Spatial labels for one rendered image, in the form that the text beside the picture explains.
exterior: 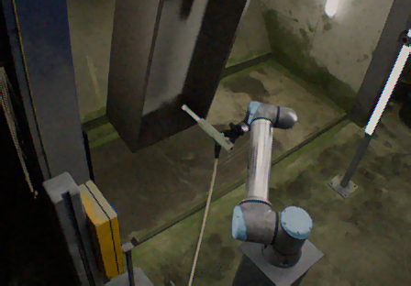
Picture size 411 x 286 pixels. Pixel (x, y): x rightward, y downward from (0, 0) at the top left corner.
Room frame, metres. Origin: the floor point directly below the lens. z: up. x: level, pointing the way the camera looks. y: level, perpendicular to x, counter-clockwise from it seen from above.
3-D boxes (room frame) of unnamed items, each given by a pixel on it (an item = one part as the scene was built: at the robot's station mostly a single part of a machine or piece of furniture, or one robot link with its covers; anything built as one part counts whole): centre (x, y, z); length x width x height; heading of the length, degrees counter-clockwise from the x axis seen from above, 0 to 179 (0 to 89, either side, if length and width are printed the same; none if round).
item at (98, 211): (0.46, 0.22, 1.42); 0.12 x 0.06 x 0.26; 44
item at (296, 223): (0.97, -0.43, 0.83); 0.17 x 0.15 x 0.18; 88
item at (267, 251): (0.97, -0.44, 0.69); 0.19 x 0.19 x 0.10
